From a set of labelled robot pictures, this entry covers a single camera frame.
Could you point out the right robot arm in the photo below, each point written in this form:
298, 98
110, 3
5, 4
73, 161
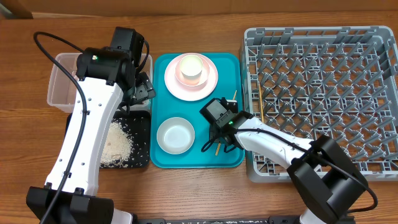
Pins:
324, 176

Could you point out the pink bowl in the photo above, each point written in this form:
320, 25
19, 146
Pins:
196, 82

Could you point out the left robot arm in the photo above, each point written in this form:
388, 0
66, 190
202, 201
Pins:
107, 80

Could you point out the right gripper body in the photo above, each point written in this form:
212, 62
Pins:
213, 133

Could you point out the teal serving tray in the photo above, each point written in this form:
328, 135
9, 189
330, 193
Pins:
165, 106

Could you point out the grey bowl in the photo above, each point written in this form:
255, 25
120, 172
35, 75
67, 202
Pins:
175, 135

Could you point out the grey dishwasher rack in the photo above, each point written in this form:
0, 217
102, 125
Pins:
334, 81

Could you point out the white cup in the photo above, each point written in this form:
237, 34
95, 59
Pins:
191, 66

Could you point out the wooden chopstick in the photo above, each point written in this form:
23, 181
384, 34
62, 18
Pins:
219, 144
261, 108

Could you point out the white plate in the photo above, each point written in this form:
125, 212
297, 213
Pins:
190, 93

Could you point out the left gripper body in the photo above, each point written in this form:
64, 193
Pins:
143, 89

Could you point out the white rice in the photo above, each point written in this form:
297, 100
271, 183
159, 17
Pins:
116, 146

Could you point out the black tray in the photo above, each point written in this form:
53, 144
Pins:
140, 133

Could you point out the clear plastic bin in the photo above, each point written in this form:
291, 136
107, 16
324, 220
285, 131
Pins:
62, 92

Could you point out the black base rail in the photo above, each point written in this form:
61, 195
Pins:
217, 221

